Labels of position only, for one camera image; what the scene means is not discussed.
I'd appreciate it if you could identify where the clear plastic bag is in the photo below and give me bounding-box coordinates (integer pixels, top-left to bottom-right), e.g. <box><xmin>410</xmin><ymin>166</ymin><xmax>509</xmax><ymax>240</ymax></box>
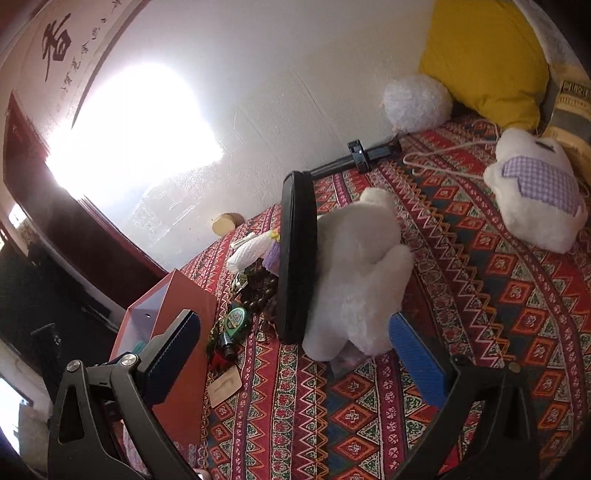
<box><xmin>330</xmin><ymin>346</ymin><xmax>370</xmax><ymax>377</ymax></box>

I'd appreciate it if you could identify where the yellow pillow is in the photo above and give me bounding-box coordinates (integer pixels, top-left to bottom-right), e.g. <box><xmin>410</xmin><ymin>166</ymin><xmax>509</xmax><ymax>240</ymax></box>
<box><xmin>418</xmin><ymin>0</ymin><xmax>551</xmax><ymax>132</ymax></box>

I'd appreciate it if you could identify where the white plush toy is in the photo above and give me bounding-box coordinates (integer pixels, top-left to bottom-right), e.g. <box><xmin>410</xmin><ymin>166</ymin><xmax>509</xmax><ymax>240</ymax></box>
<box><xmin>302</xmin><ymin>187</ymin><xmax>414</xmax><ymax>363</ymax></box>

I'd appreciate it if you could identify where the white plush with purple gingham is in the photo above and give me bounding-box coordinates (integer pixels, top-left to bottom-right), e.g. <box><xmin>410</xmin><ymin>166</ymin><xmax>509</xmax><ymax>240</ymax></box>
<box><xmin>482</xmin><ymin>127</ymin><xmax>589</xmax><ymax>254</ymax></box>

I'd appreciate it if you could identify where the black oval pad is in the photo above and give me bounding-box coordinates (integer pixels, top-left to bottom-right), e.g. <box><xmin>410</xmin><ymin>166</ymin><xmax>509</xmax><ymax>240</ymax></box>
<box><xmin>276</xmin><ymin>170</ymin><xmax>320</xmax><ymax>346</ymax></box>

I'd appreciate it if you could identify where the red patterned woven blanket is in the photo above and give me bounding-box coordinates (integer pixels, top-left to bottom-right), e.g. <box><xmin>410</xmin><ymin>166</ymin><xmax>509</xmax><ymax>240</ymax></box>
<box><xmin>117</xmin><ymin>113</ymin><xmax>591</xmax><ymax>480</ymax></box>

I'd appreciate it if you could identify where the white lace cloth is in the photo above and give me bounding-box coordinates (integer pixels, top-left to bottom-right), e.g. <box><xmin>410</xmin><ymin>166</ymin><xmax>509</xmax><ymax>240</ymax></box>
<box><xmin>522</xmin><ymin>0</ymin><xmax>583</xmax><ymax>70</ymax></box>

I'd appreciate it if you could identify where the wall calligraphy scroll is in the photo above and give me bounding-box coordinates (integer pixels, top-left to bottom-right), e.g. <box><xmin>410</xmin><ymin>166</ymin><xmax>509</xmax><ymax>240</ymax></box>
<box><xmin>9</xmin><ymin>0</ymin><xmax>155</xmax><ymax>134</ymax></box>

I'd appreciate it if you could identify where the purple toy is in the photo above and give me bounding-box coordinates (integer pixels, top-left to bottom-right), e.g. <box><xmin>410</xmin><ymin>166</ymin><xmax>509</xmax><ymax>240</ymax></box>
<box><xmin>263</xmin><ymin>240</ymin><xmax>282</xmax><ymax>273</ymax></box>

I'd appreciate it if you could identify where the black selfie stick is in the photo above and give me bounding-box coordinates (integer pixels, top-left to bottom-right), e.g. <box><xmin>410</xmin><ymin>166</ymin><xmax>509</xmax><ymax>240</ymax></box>
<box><xmin>307</xmin><ymin>138</ymin><xmax>402</xmax><ymax>181</ymax></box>

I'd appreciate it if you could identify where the white knitted toy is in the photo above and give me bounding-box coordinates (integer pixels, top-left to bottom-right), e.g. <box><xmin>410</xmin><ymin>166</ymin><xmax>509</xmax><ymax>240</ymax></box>
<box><xmin>226</xmin><ymin>232</ymin><xmax>280</xmax><ymax>273</ymax></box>

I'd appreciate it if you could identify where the orange box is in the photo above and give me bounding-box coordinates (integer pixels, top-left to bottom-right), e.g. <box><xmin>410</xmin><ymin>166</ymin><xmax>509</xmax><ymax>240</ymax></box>
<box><xmin>108</xmin><ymin>269</ymin><xmax>218</xmax><ymax>455</ymax></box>

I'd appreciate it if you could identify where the dark red door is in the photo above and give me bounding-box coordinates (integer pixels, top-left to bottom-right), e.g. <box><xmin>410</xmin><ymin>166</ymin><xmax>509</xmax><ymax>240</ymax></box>
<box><xmin>2</xmin><ymin>92</ymin><xmax>169</xmax><ymax>278</ymax></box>

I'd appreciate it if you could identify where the yellow round block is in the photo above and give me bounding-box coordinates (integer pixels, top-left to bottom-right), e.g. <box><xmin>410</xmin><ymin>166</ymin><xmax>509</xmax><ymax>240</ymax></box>
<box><xmin>211</xmin><ymin>212</ymin><xmax>245</xmax><ymax>237</ymax></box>

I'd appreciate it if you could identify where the brown paper bag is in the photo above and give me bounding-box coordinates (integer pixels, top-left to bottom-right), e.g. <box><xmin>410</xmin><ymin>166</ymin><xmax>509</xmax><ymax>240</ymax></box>
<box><xmin>542</xmin><ymin>62</ymin><xmax>591</xmax><ymax>176</ymax></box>

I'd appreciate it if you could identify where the white fluffy round plush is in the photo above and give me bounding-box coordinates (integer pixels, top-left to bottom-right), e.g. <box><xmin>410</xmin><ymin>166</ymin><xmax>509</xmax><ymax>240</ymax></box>
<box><xmin>382</xmin><ymin>74</ymin><xmax>454</xmax><ymax>132</ymax></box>

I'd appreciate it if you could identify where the window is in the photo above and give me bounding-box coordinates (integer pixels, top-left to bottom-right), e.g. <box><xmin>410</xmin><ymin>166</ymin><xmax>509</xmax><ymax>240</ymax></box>
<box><xmin>0</xmin><ymin>376</ymin><xmax>31</xmax><ymax>453</ymax></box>

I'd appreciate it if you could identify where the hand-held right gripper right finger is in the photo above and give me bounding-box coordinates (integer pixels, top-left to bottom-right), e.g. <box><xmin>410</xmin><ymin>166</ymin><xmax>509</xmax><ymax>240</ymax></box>
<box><xmin>388</xmin><ymin>313</ymin><xmax>541</xmax><ymax>480</ymax></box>

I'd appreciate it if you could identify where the tan card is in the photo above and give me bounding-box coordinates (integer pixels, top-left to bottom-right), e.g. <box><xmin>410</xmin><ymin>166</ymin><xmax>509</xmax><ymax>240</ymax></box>
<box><xmin>208</xmin><ymin>367</ymin><xmax>242</xmax><ymax>408</ymax></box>

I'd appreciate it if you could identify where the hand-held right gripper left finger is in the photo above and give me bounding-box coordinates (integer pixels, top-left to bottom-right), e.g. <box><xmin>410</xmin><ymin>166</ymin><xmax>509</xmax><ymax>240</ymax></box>
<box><xmin>46</xmin><ymin>308</ymin><xmax>201</xmax><ymax>480</ymax></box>

